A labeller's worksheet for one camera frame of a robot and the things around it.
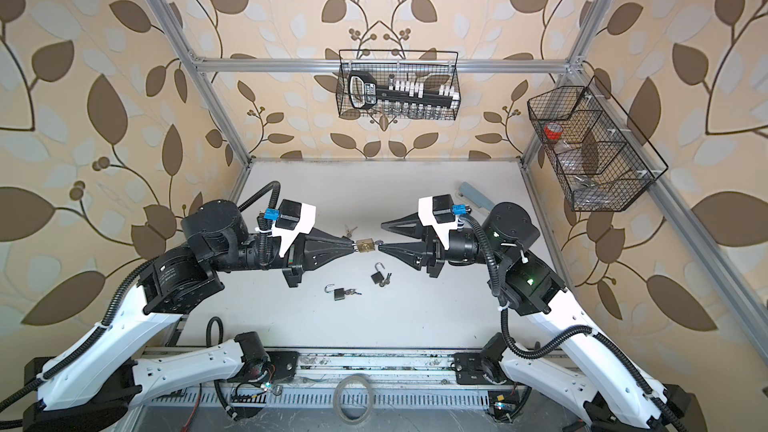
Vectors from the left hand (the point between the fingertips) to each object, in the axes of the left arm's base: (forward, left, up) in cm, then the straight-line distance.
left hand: (351, 247), depth 46 cm
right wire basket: (+32, -58, -10) cm, 67 cm away
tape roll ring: (-16, +6, -42) cm, 45 cm away
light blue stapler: (+45, -33, -42) cm, 70 cm away
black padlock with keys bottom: (+8, +10, -45) cm, 46 cm away
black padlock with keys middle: (+14, -1, -45) cm, 47 cm away
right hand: (+2, -5, -1) cm, 6 cm away
